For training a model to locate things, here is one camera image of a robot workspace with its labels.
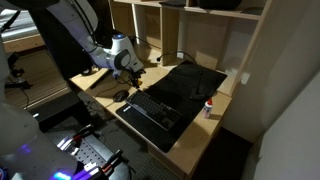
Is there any wooden shelf unit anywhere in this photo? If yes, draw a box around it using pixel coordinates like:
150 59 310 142
109 0 275 96

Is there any black computer mouse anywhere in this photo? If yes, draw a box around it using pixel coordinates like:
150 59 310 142
113 90 129 102

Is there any perforated metal robot base plate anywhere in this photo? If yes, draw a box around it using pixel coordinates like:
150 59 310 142
44 124 134 180

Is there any black mechanical keyboard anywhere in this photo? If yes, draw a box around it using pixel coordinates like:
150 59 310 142
126 90 182 131

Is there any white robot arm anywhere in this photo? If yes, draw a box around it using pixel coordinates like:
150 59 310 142
0 0 144 88

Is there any black flat item on shelf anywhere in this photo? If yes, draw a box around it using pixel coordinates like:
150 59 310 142
159 0 186 7

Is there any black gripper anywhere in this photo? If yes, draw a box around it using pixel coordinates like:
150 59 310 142
112 68 146 88

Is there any black gooseneck microphone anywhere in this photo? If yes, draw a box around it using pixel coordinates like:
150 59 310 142
156 50 206 101

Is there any white glue bottle red cap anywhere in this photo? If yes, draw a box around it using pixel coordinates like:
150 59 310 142
202 99 213 118

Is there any black desk mat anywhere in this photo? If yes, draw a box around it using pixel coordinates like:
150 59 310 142
116 62 227 152

